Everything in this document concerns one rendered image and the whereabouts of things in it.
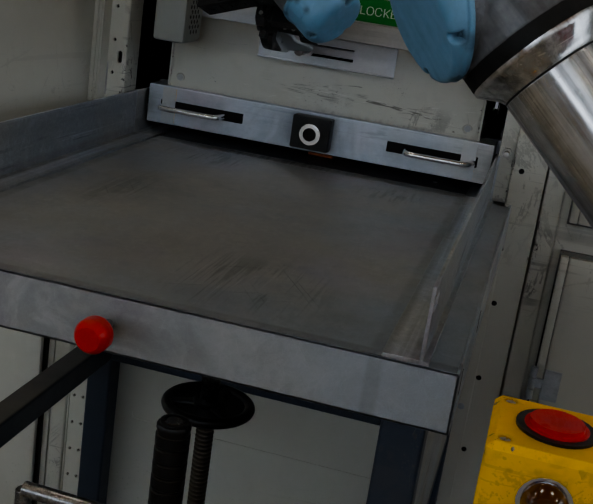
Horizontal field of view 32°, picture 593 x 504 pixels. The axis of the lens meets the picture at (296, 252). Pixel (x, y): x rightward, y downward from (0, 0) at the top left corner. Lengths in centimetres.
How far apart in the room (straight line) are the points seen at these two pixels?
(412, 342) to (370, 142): 70
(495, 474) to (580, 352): 92
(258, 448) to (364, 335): 83
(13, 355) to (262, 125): 58
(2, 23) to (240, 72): 36
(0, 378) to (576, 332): 95
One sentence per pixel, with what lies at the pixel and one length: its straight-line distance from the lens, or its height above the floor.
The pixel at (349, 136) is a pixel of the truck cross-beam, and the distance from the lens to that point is 156.
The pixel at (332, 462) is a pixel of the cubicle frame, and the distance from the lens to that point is 168.
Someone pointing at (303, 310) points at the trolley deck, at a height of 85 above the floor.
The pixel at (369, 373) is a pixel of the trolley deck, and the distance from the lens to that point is 87.
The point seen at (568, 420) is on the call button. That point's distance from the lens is 67.
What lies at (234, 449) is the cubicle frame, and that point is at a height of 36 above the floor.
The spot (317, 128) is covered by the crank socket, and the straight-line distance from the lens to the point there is 154.
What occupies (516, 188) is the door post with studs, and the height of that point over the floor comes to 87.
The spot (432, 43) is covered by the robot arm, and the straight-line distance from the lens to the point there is 82.
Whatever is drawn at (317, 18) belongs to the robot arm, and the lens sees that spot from 116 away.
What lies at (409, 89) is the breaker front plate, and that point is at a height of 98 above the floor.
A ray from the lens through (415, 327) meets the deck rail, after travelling 93.
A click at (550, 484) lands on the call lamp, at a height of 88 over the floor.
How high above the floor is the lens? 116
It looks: 16 degrees down
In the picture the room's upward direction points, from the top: 8 degrees clockwise
